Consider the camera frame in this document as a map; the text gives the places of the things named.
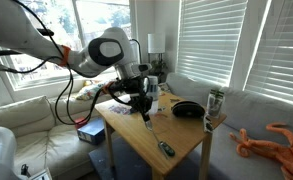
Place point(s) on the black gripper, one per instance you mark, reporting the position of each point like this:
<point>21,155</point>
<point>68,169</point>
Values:
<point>138,88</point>

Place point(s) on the silver spoon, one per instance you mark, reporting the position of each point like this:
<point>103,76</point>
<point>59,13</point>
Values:
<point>149,126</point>

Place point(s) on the clear plastic cup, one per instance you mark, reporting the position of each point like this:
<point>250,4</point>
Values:
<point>154,106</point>

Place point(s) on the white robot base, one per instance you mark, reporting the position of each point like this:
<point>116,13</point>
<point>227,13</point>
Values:
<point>7,152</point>

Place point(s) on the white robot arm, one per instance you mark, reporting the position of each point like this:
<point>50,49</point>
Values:
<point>111,49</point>

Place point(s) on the wooden table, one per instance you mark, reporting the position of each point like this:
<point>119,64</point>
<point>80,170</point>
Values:
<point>181,134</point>

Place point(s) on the green toy car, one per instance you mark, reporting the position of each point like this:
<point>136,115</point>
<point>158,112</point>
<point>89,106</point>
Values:
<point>167,149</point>

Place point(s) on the blue box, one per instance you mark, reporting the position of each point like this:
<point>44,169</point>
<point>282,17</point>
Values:
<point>92,132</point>

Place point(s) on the floral pillow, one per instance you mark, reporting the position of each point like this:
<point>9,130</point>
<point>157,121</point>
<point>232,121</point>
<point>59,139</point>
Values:
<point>88,92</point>

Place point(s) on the red box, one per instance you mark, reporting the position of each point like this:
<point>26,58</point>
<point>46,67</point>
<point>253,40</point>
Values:
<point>80,122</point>

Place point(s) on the clear jar with plant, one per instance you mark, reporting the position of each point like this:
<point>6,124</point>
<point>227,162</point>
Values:
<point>214,103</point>

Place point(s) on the white table lamp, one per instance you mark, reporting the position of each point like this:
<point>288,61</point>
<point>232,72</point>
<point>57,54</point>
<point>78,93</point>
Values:
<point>156,49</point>

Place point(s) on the grey sofa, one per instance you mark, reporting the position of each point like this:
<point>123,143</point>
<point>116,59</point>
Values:
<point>246,110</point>

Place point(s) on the cream leather sofa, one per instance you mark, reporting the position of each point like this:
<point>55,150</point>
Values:
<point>45,137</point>

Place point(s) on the orange plush octopus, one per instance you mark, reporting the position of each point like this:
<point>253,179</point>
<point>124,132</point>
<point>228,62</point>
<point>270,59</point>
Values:
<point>269,149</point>

